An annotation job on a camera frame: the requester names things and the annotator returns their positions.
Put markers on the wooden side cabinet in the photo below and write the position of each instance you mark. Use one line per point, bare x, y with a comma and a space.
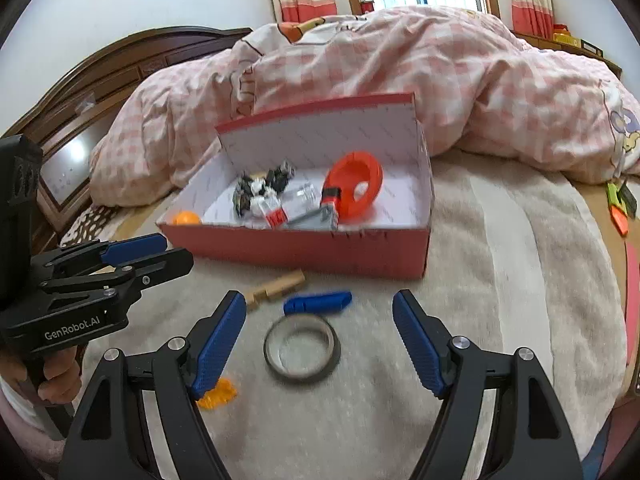
590, 55

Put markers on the wooden block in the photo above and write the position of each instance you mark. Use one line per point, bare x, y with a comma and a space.
280, 285

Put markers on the blue plastic cylinder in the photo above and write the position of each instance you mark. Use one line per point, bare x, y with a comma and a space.
317, 303

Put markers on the dark tape roll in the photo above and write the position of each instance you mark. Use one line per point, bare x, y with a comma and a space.
302, 377

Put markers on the small black item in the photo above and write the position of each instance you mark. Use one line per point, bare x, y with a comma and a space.
628, 200

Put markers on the black white toy robot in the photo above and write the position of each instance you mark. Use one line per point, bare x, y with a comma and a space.
245, 197

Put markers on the fluffy cream blanket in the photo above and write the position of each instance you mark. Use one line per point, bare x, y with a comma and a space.
350, 435

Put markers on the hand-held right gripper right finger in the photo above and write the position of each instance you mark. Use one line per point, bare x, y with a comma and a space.
420, 340

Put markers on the clear plastic bottle red label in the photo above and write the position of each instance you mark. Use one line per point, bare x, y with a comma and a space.
300, 200

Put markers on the orange-red round lid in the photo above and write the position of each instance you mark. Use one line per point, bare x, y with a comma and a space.
345, 165

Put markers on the red cardboard box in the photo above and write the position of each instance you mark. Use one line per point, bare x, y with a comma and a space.
300, 255

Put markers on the yellow box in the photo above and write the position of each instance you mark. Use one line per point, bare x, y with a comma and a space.
566, 34

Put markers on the small orange ball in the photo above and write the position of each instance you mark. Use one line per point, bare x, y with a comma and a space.
187, 217

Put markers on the grey building block plate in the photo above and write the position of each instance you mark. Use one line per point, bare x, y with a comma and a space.
310, 220

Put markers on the person's left hand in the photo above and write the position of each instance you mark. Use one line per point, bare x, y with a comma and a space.
62, 377

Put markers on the orange plastic toy piece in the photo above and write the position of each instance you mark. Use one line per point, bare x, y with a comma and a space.
220, 395

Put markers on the pink checked quilt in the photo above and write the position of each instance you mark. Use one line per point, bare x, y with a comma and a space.
400, 60

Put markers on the person's left forearm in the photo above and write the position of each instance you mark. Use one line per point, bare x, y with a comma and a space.
17, 425

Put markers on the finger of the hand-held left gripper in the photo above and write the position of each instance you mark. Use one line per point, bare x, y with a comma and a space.
137, 246
165, 265

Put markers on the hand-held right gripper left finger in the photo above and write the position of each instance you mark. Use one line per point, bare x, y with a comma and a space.
220, 345

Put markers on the green marker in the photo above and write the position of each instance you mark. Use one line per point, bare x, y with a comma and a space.
613, 196

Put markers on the dark wooden headboard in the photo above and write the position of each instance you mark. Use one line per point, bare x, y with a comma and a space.
100, 75

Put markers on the brown spotted cloth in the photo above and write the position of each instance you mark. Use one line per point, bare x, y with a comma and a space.
92, 225

